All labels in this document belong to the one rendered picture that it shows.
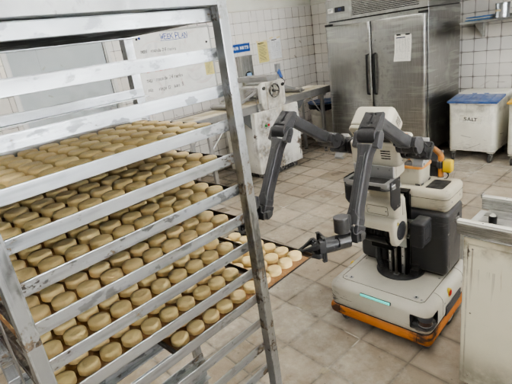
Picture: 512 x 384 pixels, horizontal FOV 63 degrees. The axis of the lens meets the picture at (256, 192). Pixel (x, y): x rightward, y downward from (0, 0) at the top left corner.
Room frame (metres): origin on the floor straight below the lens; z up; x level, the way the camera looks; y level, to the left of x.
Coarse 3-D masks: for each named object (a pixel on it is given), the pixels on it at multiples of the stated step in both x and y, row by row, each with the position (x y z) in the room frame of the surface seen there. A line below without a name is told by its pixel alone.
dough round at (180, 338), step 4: (176, 332) 0.98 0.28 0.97; (180, 332) 0.97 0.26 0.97; (184, 332) 0.97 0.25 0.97; (172, 336) 0.96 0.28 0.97; (176, 336) 0.96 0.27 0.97; (180, 336) 0.96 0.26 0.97; (184, 336) 0.95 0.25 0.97; (188, 336) 0.96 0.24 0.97; (172, 340) 0.95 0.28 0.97; (176, 340) 0.94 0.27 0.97; (180, 340) 0.94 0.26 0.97; (184, 340) 0.94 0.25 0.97; (188, 340) 0.95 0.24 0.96; (172, 344) 0.94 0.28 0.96; (176, 344) 0.94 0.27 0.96; (180, 344) 0.94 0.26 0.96; (184, 344) 0.94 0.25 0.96
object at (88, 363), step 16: (224, 272) 1.11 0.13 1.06; (192, 288) 1.06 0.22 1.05; (208, 288) 1.03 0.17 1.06; (176, 304) 1.01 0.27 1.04; (192, 304) 0.98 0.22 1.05; (144, 320) 0.93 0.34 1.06; (160, 320) 0.94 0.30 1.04; (112, 336) 0.90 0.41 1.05; (128, 336) 0.87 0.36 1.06; (144, 336) 0.89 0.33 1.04; (96, 352) 0.85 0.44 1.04; (112, 352) 0.82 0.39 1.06; (64, 368) 0.80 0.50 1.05; (80, 368) 0.78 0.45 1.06; (96, 368) 0.78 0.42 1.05
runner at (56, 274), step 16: (224, 192) 1.06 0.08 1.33; (192, 208) 0.98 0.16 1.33; (208, 208) 1.02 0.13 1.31; (160, 224) 0.92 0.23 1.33; (176, 224) 0.95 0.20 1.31; (128, 240) 0.86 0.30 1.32; (80, 256) 0.78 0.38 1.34; (96, 256) 0.80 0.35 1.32; (48, 272) 0.74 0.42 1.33; (64, 272) 0.75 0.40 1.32; (32, 288) 0.71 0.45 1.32
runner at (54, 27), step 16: (96, 16) 0.89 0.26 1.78; (112, 16) 0.92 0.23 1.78; (128, 16) 0.94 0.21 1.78; (144, 16) 0.97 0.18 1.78; (160, 16) 1.00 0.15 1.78; (176, 16) 1.03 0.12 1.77; (192, 16) 1.06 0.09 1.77; (208, 16) 1.09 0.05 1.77; (0, 32) 0.77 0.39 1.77; (16, 32) 0.79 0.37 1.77; (32, 32) 0.81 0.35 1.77; (48, 32) 0.83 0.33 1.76; (64, 32) 0.85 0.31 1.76; (80, 32) 0.87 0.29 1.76; (96, 32) 0.89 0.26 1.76
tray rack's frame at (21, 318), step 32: (0, 0) 0.75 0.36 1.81; (32, 0) 0.79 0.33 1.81; (64, 0) 0.83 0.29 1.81; (96, 0) 0.87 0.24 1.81; (128, 0) 0.91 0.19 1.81; (160, 0) 0.97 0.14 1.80; (192, 0) 1.03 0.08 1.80; (0, 256) 0.67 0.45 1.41; (0, 288) 0.65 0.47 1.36; (32, 320) 0.67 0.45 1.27; (0, 352) 0.99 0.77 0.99; (32, 352) 0.66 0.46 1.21
